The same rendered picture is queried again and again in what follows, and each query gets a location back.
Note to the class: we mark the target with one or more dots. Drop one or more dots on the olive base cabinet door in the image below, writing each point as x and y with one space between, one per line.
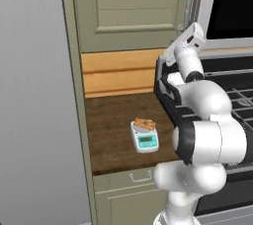
131 207

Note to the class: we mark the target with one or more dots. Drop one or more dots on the silver microwave with black window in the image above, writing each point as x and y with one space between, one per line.
232 5

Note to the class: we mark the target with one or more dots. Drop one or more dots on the brown granola bar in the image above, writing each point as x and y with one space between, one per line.
145 123

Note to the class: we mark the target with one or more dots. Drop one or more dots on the olive tall cabinet side panel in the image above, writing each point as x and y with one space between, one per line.
74 71

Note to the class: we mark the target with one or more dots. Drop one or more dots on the olive drawer front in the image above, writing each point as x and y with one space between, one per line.
113 180

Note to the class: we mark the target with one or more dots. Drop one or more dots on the olive wall cabinet door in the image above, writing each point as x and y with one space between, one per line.
131 8

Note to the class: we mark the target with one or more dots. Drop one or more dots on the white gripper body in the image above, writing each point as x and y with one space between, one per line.
172 54

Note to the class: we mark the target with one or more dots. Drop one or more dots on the black oven front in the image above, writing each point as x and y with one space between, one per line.
230 192

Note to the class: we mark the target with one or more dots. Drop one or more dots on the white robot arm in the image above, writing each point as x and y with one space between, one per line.
210 140

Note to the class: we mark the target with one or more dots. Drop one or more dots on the black stove hob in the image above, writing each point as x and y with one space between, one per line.
238 82

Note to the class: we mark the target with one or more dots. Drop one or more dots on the white digital scale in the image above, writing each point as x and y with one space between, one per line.
146 142

